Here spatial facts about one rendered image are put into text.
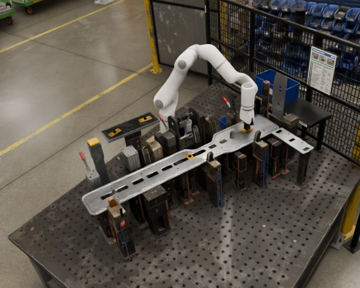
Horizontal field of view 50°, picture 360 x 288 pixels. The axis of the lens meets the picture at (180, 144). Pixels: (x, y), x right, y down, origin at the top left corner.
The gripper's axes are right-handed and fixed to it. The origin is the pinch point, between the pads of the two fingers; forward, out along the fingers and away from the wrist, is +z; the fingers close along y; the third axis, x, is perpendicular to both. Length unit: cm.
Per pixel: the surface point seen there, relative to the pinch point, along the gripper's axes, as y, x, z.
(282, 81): 3.2, 26.6, -26.2
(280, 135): 18.7, 13.1, 3.0
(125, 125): -36, -72, -13
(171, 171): 5, -63, 3
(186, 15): -241, 105, 10
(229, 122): -15.9, -2.7, 4.0
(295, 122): 16.8, 27.9, -0.6
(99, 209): 7, -112, 3
